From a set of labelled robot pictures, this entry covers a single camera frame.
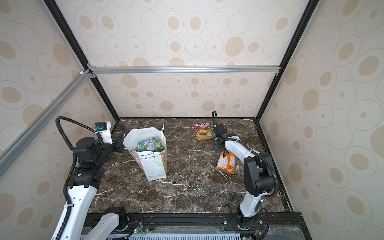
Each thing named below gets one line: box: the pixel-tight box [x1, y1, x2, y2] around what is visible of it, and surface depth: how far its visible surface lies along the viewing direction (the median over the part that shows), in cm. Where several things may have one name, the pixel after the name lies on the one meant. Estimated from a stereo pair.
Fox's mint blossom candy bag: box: [136, 136, 165, 152], surface depth 83 cm
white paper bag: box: [123, 124, 167, 182], surface depth 81 cm
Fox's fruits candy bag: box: [193, 123, 214, 140], surface depth 110 cm
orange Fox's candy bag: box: [216, 150, 236, 175], surface depth 91 cm
